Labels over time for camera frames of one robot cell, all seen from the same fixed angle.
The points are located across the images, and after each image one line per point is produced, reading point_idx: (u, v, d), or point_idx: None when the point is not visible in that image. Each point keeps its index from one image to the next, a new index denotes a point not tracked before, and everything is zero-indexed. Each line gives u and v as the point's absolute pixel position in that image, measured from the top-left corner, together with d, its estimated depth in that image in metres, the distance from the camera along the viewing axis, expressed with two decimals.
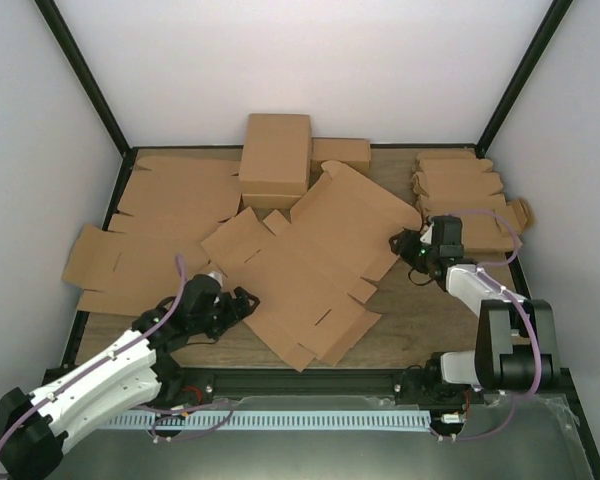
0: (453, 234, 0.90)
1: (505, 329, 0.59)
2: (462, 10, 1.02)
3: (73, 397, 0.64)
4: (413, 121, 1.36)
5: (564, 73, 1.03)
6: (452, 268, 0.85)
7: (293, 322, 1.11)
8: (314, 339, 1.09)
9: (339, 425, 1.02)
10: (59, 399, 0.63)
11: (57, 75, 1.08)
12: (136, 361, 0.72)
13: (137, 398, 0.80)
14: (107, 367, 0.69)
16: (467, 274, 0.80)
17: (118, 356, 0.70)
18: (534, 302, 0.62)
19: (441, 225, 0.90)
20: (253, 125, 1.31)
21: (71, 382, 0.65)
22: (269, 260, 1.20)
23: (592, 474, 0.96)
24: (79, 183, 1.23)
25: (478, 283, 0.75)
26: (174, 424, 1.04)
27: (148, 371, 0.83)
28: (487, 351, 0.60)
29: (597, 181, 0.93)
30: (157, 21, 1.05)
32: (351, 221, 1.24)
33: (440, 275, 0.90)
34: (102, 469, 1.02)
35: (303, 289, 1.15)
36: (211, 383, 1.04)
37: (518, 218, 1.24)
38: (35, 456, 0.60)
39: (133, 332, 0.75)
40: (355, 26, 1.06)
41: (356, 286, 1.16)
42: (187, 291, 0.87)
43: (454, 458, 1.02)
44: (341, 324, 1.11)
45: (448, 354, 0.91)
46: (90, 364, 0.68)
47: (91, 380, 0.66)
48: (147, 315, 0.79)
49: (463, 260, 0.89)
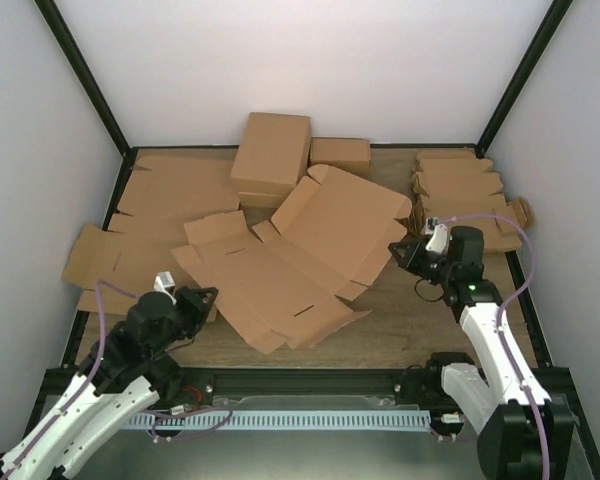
0: (472, 253, 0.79)
1: (517, 437, 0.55)
2: (462, 10, 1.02)
3: (35, 460, 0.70)
4: (413, 121, 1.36)
5: (564, 73, 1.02)
6: (468, 308, 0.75)
7: (268, 309, 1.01)
8: (289, 326, 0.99)
9: (340, 425, 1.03)
10: (23, 465, 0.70)
11: (57, 75, 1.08)
12: (88, 410, 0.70)
13: (131, 412, 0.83)
14: (59, 425, 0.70)
16: (487, 332, 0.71)
17: (67, 410, 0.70)
18: (556, 406, 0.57)
19: (460, 242, 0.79)
20: (252, 125, 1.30)
21: (30, 448, 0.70)
22: (252, 256, 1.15)
23: (592, 474, 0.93)
24: (79, 184, 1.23)
25: (498, 352, 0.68)
26: (173, 424, 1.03)
27: (141, 381, 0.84)
28: (494, 448, 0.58)
29: (597, 181, 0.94)
30: (157, 21, 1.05)
32: (341, 223, 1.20)
33: (455, 301, 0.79)
34: (102, 469, 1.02)
35: (286, 286, 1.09)
36: (211, 383, 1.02)
37: (518, 218, 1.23)
38: None
39: (78, 377, 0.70)
40: (355, 26, 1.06)
41: (343, 290, 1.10)
42: (129, 316, 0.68)
43: (452, 457, 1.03)
44: (321, 320, 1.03)
45: (449, 368, 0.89)
46: (45, 424, 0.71)
47: (46, 441, 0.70)
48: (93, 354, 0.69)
49: (482, 284, 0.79)
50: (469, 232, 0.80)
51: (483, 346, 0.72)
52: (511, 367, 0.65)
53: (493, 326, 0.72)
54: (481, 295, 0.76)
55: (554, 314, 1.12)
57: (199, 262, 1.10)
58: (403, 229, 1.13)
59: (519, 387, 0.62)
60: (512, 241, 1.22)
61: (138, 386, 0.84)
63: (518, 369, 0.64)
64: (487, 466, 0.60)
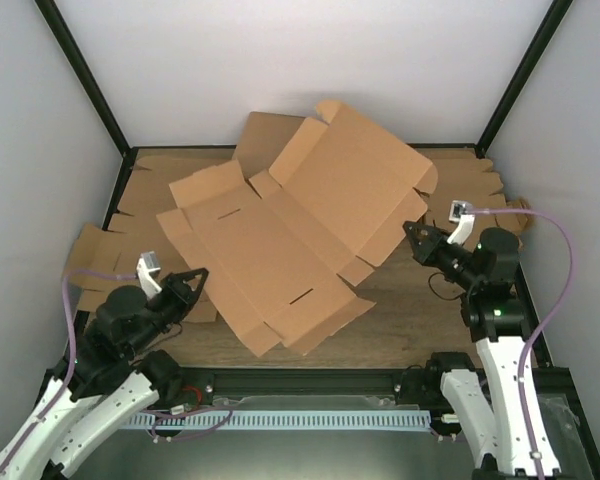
0: (505, 271, 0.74)
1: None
2: (462, 10, 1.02)
3: (18, 467, 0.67)
4: (413, 121, 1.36)
5: (564, 73, 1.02)
6: (489, 344, 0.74)
7: (264, 296, 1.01)
8: (283, 318, 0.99)
9: (339, 425, 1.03)
10: (6, 472, 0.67)
11: (57, 76, 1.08)
12: (67, 414, 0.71)
13: (128, 412, 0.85)
14: (37, 432, 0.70)
16: (508, 378, 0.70)
17: (44, 417, 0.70)
18: None
19: (492, 258, 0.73)
20: (252, 125, 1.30)
21: (12, 456, 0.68)
22: (249, 222, 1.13)
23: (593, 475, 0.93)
24: (79, 183, 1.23)
25: (514, 406, 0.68)
26: (173, 423, 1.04)
27: (141, 382, 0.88)
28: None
29: (597, 181, 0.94)
30: (156, 21, 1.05)
32: (346, 184, 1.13)
33: (476, 321, 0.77)
34: (102, 469, 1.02)
35: (285, 263, 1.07)
36: (211, 383, 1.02)
37: (518, 218, 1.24)
38: None
39: (55, 382, 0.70)
40: (354, 26, 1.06)
41: (350, 269, 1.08)
42: (98, 316, 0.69)
43: (453, 457, 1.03)
44: (322, 307, 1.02)
45: (450, 376, 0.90)
46: (24, 431, 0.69)
47: (28, 448, 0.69)
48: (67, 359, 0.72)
49: (511, 311, 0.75)
50: (507, 249, 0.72)
51: (496, 390, 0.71)
52: (525, 429, 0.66)
53: (514, 373, 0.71)
54: (503, 322, 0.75)
55: (554, 313, 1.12)
57: (194, 233, 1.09)
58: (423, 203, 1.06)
59: (529, 454, 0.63)
60: None
61: (137, 386, 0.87)
63: (530, 432, 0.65)
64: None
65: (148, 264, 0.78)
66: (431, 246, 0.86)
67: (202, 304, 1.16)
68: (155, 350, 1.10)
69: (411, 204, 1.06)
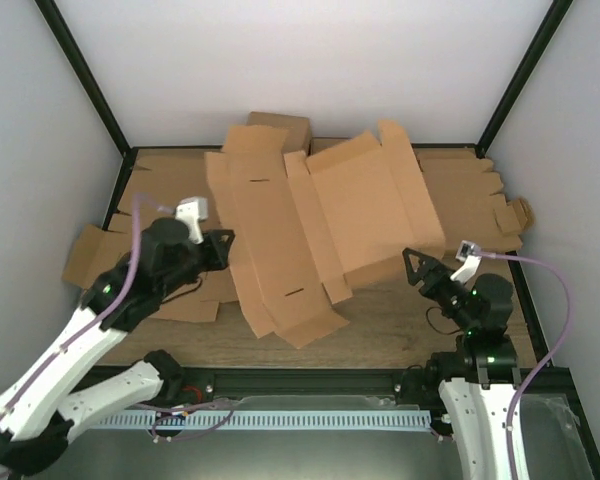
0: (498, 317, 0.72)
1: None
2: (462, 9, 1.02)
3: (29, 405, 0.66)
4: (414, 120, 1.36)
5: (565, 72, 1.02)
6: (482, 391, 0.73)
7: (268, 279, 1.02)
8: (280, 307, 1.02)
9: (339, 425, 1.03)
10: (17, 409, 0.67)
11: (57, 75, 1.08)
12: (90, 350, 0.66)
13: (137, 395, 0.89)
14: (58, 364, 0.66)
16: (496, 425, 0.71)
17: (67, 349, 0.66)
18: None
19: (487, 305, 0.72)
20: (252, 125, 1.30)
21: (23, 391, 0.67)
22: (271, 197, 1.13)
23: (593, 474, 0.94)
24: (79, 183, 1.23)
25: (500, 453, 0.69)
26: (174, 423, 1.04)
27: (150, 370, 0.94)
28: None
29: (597, 181, 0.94)
30: (156, 21, 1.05)
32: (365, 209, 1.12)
33: (470, 364, 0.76)
34: (102, 469, 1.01)
35: (285, 251, 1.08)
36: (212, 383, 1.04)
37: (518, 218, 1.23)
38: (19, 456, 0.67)
39: (82, 312, 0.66)
40: (354, 26, 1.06)
41: (330, 288, 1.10)
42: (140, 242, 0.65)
43: (453, 457, 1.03)
44: (303, 311, 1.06)
45: (449, 392, 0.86)
46: (41, 362, 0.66)
47: (41, 383, 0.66)
48: (97, 283, 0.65)
49: (504, 357, 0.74)
50: (504, 298, 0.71)
51: (485, 433, 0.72)
52: (511, 474, 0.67)
53: (503, 420, 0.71)
54: (496, 368, 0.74)
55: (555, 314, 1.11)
57: (224, 185, 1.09)
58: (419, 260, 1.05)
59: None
60: (512, 242, 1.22)
61: (149, 374, 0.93)
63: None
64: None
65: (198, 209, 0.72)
66: (430, 279, 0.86)
67: (201, 305, 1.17)
68: (155, 350, 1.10)
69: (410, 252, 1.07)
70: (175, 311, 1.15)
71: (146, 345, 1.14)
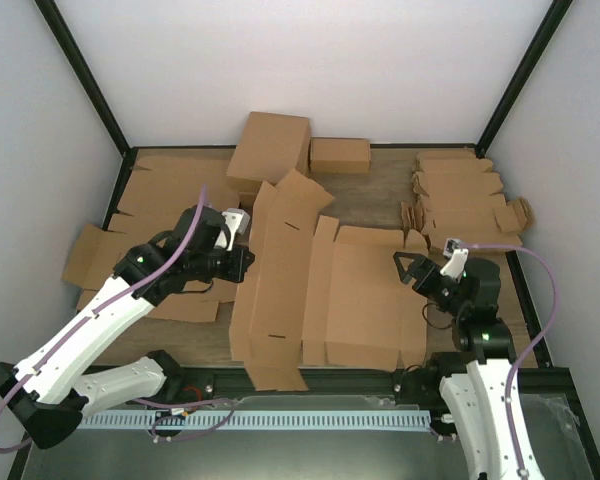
0: (488, 293, 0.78)
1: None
2: (462, 10, 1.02)
3: (57, 367, 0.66)
4: (413, 120, 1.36)
5: (565, 72, 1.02)
6: (478, 365, 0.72)
7: (262, 313, 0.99)
8: (261, 348, 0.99)
9: (339, 425, 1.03)
10: (43, 371, 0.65)
11: (56, 75, 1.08)
12: (121, 316, 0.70)
13: (143, 386, 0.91)
14: (90, 327, 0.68)
16: (495, 398, 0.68)
17: (99, 313, 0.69)
18: None
19: (477, 280, 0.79)
20: (252, 125, 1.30)
21: (52, 353, 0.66)
22: (291, 246, 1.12)
23: (593, 474, 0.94)
24: (79, 183, 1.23)
25: (501, 425, 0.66)
26: (173, 424, 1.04)
27: (154, 365, 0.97)
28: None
29: (597, 180, 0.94)
30: (156, 21, 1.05)
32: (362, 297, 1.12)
33: (466, 345, 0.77)
34: (102, 469, 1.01)
35: (280, 297, 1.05)
36: (211, 383, 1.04)
37: (518, 218, 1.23)
38: (41, 423, 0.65)
39: (116, 281, 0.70)
40: (354, 26, 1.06)
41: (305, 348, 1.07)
42: (181, 220, 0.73)
43: (453, 457, 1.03)
44: (277, 356, 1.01)
45: (449, 384, 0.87)
46: (71, 325, 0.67)
47: (71, 346, 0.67)
48: (132, 254, 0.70)
49: (499, 334, 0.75)
50: (491, 273, 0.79)
51: (485, 409, 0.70)
52: (513, 446, 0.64)
53: (501, 393, 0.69)
54: (491, 346, 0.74)
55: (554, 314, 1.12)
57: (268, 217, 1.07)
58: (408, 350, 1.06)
59: (516, 471, 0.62)
60: (514, 241, 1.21)
61: (154, 368, 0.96)
63: (518, 453, 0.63)
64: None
65: (241, 220, 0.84)
66: (419, 274, 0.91)
67: (201, 305, 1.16)
68: (155, 349, 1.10)
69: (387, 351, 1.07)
70: (174, 311, 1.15)
71: (147, 345, 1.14)
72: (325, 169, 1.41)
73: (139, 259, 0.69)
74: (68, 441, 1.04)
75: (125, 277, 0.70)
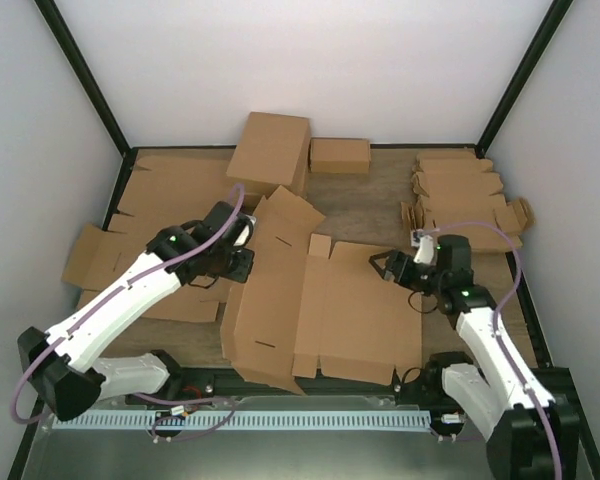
0: (463, 260, 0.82)
1: (525, 444, 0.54)
2: (462, 10, 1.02)
3: (90, 333, 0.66)
4: (413, 121, 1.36)
5: (564, 73, 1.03)
6: (464, 316, 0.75)
7: (251, 319, 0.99)
8: (251, 353, 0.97)
9: (339, 425, 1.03)
10: (75, 335, 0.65)
11: (56, 76, 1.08)
12: (153, 289, 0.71)
13: (148, 380, 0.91)
14: (123, 297, 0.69)
16: (486, 336, 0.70)
17: (133, 285, 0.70)
18: (559, 409, 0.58)
19: (448, 250, 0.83)
20: (252, 125, 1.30)
21: (86, 319, 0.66)
22: (286, 263, 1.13)
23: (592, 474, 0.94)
24: (79, 183, 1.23)
25: (497, 355, 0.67)
26: (174, 424, 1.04)
27: (159, 361, 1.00)
28: (505, 457, 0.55)
29: (597, 181, 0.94)
30: (156, 22, 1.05)
32: (357, 314, 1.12)
33: (450, 308, 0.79)
34: (102, 469, 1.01)
35: (272, 307, 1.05)
36: (211, 383, 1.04)
37: (518, 218, 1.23)
38: (68, 392, 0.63)
39: (148, 256, 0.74)
40: (354, 26, 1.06)
41: (299, 361, 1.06)
42: (212, 211, 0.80)
43: (453, 457, 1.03)
44: (271, 366, 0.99)
45: (448, 370, 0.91)
46: (106, 295, 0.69)
47: (105, 313, 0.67)
48: (163, 235, 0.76)
49: (476, 289, 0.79)
50: (457, 241, 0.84)
51: (482, 352, 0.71)
52: (512, 370, 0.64)
53: (490, 332, 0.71)
54: (473, 301, 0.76)
55: (554, 314, 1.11)
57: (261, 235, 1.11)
58: (401, 365, 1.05)
59: (522, 390, 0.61)
60: (512, 242, 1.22)
61: (159, 364, 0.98)
63: (519, 374, 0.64)
64: (498, 479, 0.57)
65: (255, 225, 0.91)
66: (397, 268, 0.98)
67: (202, 305, 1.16)
68: (155, 349, 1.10)
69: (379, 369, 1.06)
70: (174, 311, 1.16)
71: (147, 345, 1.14)
72: (325, 169, 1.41)
73: (171, 239, 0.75)
74: (68, 441, 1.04)
75: (157, 254, 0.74)
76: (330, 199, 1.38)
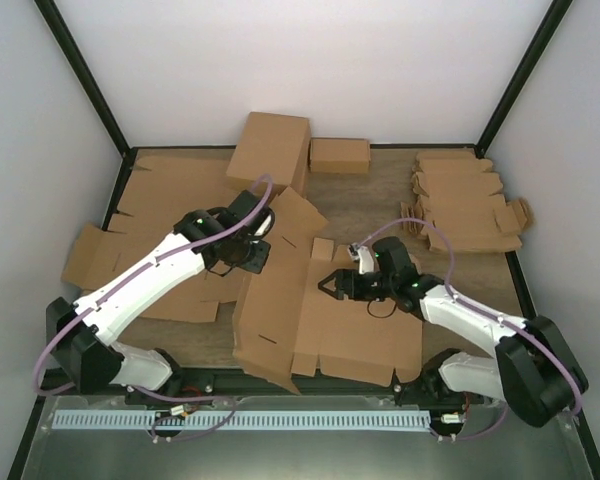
0: (402, 257, 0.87)
1: (525, 364, 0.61)
2: (462, 10, 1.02)
3: (117, 306, 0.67)
4: (413, 121, 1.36)
5: (564, 73, 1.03)
6: (425, 300, 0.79)
7: (254, 312, 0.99)
8: (253, 345, 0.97)
9: (339, 425, 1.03)
10: (103, 307, 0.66)
11: (56, 76, 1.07)
12: (179, 268, 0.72)
13: (154, 374, 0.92)
14: (151, 273, 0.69)
16: (448, 304, 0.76)
17: (161, 262, 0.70)
18: (537, 323, 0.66)
19: (388, 254, 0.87)
20: (251, 125, 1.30)
21: (114, 292, 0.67)
22: (289, 264, 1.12)
23: (593, 474, 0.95)
24: (79, 184, 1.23)
25: (465, 312, 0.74)
26: (173, 424, 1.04)
27: (164, 357, 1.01)
28: (521, 391, 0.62)
29: (597, 181, 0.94)
30: (156, 22, 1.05)
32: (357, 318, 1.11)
33: (411, 306, 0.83)
34: (102, 469, 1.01)
35: (274, 303, 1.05)
36: (211, 383, 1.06)
37: (518, 218, 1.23)
38: (90, 363, 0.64)
39: (176, 236, 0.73)
40: (354, 26, 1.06)
41: (298, 359, 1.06)
42: (237, 199, 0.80)
43: (453, 457, 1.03)
44: (270, 361, 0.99)
45: (444, 366, 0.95)
46: (134, 270, 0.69)
47: (132, 288, 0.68)
48: (190, 217, 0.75)
49: (423, 279, 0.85)
50: (391, 243, 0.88)
51: (455, 320, 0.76)
52: (482, 315, 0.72)
53: (449, 298, 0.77)
54: (425, 289, 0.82)
55: (554, 314, 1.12)
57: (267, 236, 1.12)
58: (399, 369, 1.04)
59: (499, 326, 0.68)
60: (512, 242, 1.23)
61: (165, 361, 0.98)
63: (488, 315, 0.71)
64: (532, 412, 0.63)
65: None
66: (348, 284, 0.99)
67: (202, 305, 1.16)
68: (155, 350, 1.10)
69: (378, 372, 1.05)
70: (175, 311, 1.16)
71: (147, 345, 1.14)
72: (325, 169, 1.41)
73: (198, 221, 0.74)
74: (68, 442, 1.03)
75: (185, 236, 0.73)
76: (330, 199, 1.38)
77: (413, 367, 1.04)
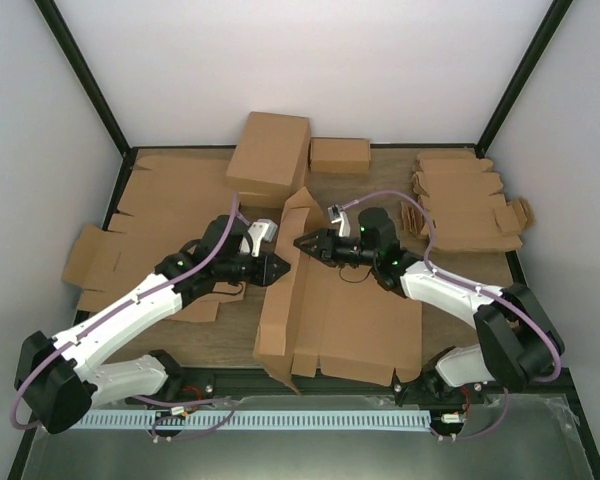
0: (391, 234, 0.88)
1: (505, 331, 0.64)
2: (461, 11, 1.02)
3: (96, 341, 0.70)
4: (413, 120, 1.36)
5: (565, 72, 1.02)
6: (406, 275, 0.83)
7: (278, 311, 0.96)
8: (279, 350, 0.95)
9: (339, 425, 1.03)
10: (82, 342, 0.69)
11: (57, 76, 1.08)
12: (158, 306, 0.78)
13: (148, 382, 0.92)
14: (131, 311, 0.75)
16: (432, 280, 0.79)
17: (141, 300, 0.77)
18: (513, 290, 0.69)
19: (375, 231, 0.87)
20: (251, 124, 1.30)
21: (94, 328, 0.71)
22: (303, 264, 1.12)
23: (593, 474, 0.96)
24: (79, 184, 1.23)
25: (445, 288, 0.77)
26: (174, 424, 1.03)
27: (156, 363, 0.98)
28: (501, 358, 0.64)
29: (597, 181, 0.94)
30: (156, 21, 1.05)
32: (360, 321, 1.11)
33: (393, 283, 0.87)
34: (103, 469, 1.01)
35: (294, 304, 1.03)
36: (211, 383, 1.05)
37: (518, 218, 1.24)
38: (63, 400, 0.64)
39: (158, 277, 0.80)
40: (353, 26, 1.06)
41: (300, 362, 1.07)
42: (208, 230, 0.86)
43: (453, 457, 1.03)
44: (283, 365, 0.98)
45: (441, 363, 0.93)
46: (114, 307, 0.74)
47: (112, 323, 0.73)
48: (170, 259, 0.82)
49: (406, 258, 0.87)
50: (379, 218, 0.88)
51: (436, 294, 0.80)
52: (464, 288, 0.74)
53: (430, 272, 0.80)
54: (405, 267, 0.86)
55: (554, 314, 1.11)
57: (286, 232, 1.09)
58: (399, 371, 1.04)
59: (477, 295, 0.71)
60: (512, 242, 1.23)
61: (157, 366, 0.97)
63: (468, 286, 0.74)
64: (512, 379, 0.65)
65: (266, 229, 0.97)
66: (326, 243, 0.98)
67: (202, 305, 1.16)
68: (155, 350, 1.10)
69: (378, 375, 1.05)
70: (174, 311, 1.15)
71: (147, 345, 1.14)
72: (325, 169, 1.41)
73: (178, 263, 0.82)
74: (69, 442, 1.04)
75: (164, 275, 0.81)
76: (330, 199, 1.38)
77: (414, 367, 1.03)
